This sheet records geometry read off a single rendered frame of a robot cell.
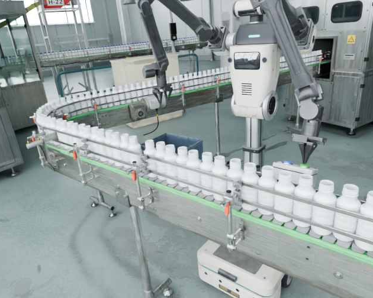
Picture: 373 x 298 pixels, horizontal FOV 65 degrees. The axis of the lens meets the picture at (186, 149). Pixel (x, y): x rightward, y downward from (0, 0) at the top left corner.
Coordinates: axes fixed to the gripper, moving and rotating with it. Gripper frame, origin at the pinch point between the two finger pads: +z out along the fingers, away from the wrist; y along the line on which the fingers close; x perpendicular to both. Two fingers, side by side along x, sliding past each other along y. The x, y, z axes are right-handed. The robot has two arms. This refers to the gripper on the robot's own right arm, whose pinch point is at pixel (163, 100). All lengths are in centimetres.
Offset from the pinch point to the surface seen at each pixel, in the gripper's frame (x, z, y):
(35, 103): -468, 74, -111
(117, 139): 9.5, 7.5, 42.8
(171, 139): -10.5, 31.4, -13.7
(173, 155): 45, 8, 42
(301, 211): 97, 15, 42
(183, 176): 50, 16, 43
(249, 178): 79, 8, 43
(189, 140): 4.7, 29.1, -14.1
